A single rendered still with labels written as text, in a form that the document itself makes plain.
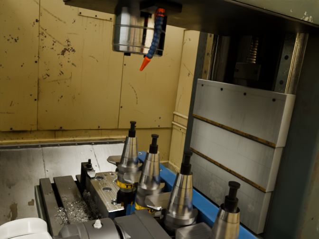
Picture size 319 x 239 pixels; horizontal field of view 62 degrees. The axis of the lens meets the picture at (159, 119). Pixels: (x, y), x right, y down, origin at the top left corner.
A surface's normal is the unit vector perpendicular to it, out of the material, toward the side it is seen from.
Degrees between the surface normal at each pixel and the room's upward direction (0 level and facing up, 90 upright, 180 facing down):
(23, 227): 42
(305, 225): 90
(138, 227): 1
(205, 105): 91
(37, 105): 90
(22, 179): 24
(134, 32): 90
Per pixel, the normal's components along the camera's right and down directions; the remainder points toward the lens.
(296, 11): 0.48, 0.23
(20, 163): 0.30, -0.79
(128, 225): 0.12, -0.97
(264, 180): -0.88, 0.00
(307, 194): -0.28, 0.17
